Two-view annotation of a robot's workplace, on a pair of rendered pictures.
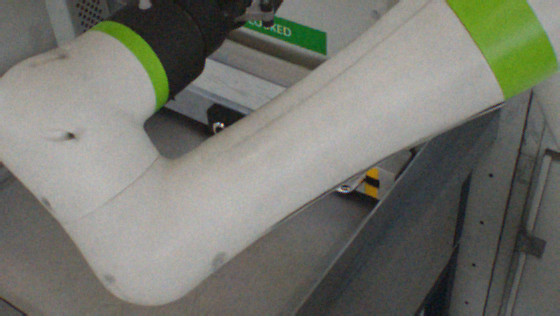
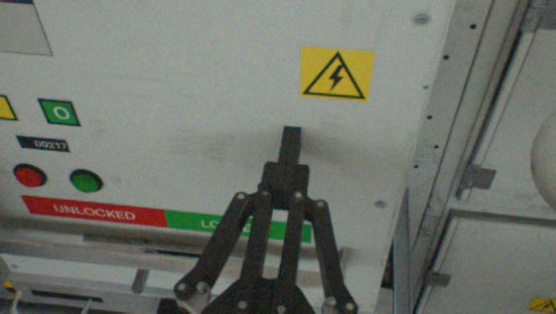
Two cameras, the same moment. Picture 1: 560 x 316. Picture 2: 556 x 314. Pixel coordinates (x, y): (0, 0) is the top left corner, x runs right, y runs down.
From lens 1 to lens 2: 0.50 m
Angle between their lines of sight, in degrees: 23
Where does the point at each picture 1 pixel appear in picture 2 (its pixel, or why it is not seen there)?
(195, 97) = (132, 297)
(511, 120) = (417, 194)
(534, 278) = (439, 299)
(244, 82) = not seen: hidden behind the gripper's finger
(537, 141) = (442, 205)
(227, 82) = (173, 276)
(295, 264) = not seen: outside the picture
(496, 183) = not seen: hidden behind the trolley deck
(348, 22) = (343, 213)
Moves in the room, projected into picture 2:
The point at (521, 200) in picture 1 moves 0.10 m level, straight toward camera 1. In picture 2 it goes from (425, 248) to (439, 295)
